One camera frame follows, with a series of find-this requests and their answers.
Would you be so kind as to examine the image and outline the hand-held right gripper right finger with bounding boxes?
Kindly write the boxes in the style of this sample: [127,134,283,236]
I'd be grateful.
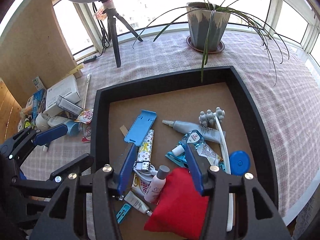
[184,142,293,240]

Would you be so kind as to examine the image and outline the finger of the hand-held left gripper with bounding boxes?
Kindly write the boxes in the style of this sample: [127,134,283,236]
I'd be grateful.
[11,153,95,191]
[0,124,69,168]

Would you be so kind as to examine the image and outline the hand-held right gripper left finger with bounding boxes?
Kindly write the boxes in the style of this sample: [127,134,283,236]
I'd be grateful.
[29,142,137,240]

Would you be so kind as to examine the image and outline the white cable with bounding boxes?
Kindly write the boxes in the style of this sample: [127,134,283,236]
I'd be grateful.
[132,161,159,180]

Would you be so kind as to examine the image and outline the clear packet with blue bottle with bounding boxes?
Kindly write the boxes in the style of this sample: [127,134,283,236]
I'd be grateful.
[172,129,223,167]

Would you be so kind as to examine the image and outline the white patterned tube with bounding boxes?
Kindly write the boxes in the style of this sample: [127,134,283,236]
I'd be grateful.
[135,129,154,173]

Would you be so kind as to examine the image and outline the small white cream tube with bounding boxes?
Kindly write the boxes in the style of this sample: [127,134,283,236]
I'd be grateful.
[124,191,153,217]

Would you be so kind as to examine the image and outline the small white bottle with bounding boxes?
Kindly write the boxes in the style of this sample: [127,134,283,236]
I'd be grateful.
[144,165,170,203]

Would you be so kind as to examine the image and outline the red cloth pouch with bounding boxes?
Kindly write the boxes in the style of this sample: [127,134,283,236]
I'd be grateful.
[144,167,209,240]

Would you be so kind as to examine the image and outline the grey cosmetic tube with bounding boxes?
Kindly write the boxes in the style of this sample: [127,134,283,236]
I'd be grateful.
[162,119,226,142]

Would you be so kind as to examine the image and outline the blue round lid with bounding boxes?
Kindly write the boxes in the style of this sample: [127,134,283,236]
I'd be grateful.
[229,151,251,176]

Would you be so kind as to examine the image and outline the blue plastic phone stand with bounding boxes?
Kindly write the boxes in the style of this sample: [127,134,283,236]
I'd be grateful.
[124,110,157,147]

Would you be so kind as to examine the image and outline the white massager grey balls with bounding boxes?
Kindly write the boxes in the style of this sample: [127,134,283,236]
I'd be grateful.
[199,107,235,232]

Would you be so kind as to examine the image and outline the black tray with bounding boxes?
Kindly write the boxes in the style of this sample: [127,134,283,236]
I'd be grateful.
[90,66,279,240]

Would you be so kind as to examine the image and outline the white round plastic holder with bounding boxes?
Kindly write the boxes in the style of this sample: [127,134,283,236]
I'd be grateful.
[35,112,49,130]

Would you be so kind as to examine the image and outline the white sunscreen bottle blue cap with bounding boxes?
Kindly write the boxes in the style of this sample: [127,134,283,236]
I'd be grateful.
[47,116,80,137]

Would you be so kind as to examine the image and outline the blue blister pack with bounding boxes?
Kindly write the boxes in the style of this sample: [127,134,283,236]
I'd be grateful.
[32,89,47,115]

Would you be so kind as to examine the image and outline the grey metal tin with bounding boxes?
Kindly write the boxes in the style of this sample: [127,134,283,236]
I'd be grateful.
[55,95,84,117]

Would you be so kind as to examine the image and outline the peach box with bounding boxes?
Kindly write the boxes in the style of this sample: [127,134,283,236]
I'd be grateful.
[21,96,34,115]

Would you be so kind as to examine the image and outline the red gold creamer packet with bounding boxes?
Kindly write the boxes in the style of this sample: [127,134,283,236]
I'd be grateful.
[80,109,94,124]

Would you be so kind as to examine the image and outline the white cardboard box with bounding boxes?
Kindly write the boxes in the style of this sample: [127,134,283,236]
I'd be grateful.
[45,74,81,117]

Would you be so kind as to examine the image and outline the wooden slat panel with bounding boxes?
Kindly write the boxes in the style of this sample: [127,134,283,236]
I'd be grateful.
[0,79,23,143]

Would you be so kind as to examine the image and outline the blue white paper card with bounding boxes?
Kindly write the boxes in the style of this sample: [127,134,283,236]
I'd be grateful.
[32,76,47,90]

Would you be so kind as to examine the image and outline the clear wrapped stick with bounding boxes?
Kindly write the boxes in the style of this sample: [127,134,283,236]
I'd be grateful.
[82,72,92,110]

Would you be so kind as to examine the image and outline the yellow patterned strip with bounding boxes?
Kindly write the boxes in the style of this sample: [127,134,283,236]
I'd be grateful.
[64,64,85,77]

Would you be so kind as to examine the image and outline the large wooden board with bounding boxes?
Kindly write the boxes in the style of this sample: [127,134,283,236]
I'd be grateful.
[0,0,83,108]

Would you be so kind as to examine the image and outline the black tripod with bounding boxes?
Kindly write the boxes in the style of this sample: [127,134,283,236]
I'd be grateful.
[101,0,143,68]

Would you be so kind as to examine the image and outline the brown plant saucer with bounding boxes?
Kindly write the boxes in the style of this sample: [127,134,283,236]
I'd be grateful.
[186,35,225,55]

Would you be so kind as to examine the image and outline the red paper tag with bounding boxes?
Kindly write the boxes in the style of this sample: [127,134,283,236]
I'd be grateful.
[93,4,105,21]

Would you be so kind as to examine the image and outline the grey potted plant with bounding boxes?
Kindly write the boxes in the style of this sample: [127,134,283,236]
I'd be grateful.
[132,0,290,83]

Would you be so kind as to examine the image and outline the ring light black cable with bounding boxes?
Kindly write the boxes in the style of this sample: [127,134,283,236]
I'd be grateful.
[82,2,110,65]

